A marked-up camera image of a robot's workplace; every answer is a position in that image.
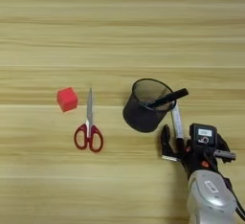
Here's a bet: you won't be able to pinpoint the black pen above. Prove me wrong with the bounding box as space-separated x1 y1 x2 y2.
145 87 190 110

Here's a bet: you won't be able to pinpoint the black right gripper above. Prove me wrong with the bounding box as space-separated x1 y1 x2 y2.
160 123 237 180

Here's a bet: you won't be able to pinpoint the black mesh pen cup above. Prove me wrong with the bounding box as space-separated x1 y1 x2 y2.
122 78 178 134

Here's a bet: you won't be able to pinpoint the red-handled scissors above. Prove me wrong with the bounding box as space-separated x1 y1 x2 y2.
73 87 104 153

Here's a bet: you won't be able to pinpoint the white marker with black cap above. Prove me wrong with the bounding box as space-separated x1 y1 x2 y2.
169 101 187 154

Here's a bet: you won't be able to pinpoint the red cube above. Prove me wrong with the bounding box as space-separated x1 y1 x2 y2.
56 86 79 113

